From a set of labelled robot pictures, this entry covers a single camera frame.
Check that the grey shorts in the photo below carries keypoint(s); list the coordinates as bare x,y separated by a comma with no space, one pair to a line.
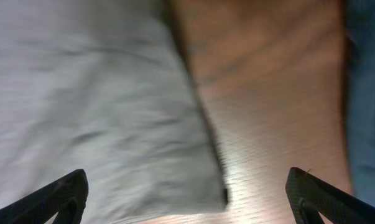
100,86

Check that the navy blue shorts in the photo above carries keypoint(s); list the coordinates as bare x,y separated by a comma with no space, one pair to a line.
360,108

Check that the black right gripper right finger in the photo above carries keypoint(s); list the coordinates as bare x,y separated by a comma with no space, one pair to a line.
311,199

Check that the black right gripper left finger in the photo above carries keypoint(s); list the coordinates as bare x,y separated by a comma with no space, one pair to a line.
64,199

